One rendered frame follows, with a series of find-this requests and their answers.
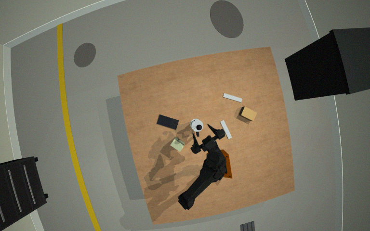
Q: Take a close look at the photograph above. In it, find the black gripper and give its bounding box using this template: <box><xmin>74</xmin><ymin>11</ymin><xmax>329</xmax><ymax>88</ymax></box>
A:
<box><xmin>191</xmin><ymin>124</ymin><xmax>225</xmax><ymax>154</ymax></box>

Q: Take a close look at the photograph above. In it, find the light grey flat bar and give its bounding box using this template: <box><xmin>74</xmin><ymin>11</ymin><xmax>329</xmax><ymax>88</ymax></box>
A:
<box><xmin>221</xmin><ymin>120</ymin><xmax>232</xmax><ymax>139</ymax></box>
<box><xmin>223</xmin><ymin>93</ymin><xmax>242</xmax><ymax>102</ymax></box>

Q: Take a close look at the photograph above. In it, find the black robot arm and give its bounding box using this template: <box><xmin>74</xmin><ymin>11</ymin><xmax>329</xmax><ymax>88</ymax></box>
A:
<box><xmin>178</xmin><ymin>135</ymin><xmax>227</xmax><ymax>210</ymax></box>

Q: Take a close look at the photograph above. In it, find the glass french press with black knob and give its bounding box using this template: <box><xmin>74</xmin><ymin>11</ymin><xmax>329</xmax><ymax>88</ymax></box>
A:
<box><xmin>190</xmin><ymin>119</ymin><xmax>203</xmax><ymax>137</ymax></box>

